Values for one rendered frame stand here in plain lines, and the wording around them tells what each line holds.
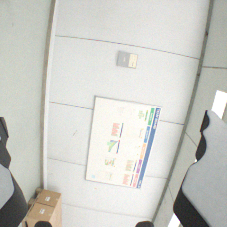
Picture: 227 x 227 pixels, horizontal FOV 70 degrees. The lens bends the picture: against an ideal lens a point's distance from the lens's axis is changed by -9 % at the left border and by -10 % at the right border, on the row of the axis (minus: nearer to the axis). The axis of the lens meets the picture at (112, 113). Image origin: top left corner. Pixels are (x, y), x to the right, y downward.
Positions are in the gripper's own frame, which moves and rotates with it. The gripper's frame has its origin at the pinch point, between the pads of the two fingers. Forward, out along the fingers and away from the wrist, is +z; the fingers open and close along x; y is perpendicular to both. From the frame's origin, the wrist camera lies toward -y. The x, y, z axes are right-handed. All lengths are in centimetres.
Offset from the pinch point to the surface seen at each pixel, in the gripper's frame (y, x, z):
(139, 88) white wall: 125, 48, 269
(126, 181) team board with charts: 305, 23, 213
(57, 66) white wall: 87, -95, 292
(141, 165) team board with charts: 269, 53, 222
